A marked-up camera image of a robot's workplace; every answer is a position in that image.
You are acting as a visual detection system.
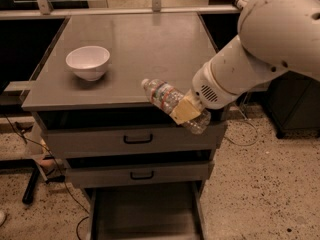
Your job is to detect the grey drawer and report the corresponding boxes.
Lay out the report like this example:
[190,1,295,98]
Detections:
[43,122,226,158]
[67,162,213,188]

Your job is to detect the bottom open drawer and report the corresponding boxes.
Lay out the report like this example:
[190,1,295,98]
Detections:
[86,182,208,240]

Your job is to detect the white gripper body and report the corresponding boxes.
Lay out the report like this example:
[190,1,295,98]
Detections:
[192,62,237,110]

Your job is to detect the clear plastic water bottle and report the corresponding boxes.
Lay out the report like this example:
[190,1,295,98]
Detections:
[141,79,211,135]

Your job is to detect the black cylinder on floor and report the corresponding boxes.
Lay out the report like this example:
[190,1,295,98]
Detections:
[22,168,40,205]

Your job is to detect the grey drawer cabinet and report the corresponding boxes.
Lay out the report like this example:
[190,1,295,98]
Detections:
[21,12,234,240]

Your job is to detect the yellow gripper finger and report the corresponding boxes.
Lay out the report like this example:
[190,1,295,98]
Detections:
[169,90,204,125]

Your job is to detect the top grey drawer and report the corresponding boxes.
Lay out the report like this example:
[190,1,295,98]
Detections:
[43,122,226,158]

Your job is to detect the middle grey drawer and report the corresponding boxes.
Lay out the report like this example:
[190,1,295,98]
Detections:
[67,162,213,188]

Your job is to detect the white bowl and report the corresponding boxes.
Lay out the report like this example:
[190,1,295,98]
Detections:
[65,46,110,81]

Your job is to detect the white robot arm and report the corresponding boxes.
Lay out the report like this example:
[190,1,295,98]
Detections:
[170,0,320,124]

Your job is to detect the black floor cable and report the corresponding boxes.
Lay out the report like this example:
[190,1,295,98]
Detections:
[0,113,91,240]

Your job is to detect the white cable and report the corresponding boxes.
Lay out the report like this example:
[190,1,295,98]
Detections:
[223,103,260,148]

